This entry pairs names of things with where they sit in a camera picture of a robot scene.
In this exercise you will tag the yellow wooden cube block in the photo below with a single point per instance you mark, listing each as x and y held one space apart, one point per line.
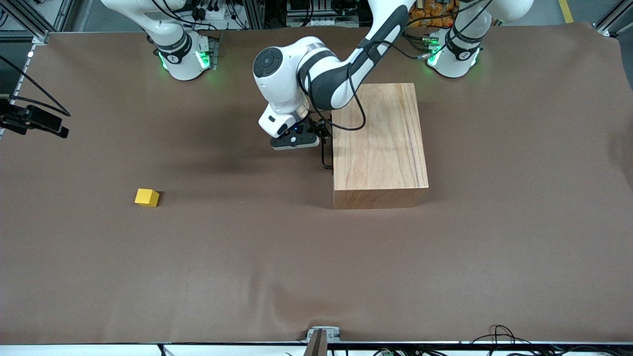
147 198

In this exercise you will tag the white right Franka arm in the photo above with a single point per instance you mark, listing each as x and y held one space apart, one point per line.
173 39

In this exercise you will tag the orange snack bags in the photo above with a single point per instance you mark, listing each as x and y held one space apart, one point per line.
430 15

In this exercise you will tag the grey table edge clamp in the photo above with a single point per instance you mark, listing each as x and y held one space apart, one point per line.
316 341

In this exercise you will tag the white vented equipment box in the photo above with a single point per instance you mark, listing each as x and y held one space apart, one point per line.
321 20

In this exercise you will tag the aluminium frame profile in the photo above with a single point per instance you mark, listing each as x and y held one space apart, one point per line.
610 24
39 37

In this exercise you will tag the brown table mat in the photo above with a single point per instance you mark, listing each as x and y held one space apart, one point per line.
247 257

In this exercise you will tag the white power strip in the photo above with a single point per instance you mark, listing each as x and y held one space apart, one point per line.
212 12

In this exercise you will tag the wooden cabinet box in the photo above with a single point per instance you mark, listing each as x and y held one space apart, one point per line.
381 143

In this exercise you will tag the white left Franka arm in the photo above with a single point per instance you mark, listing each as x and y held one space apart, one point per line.
326 74

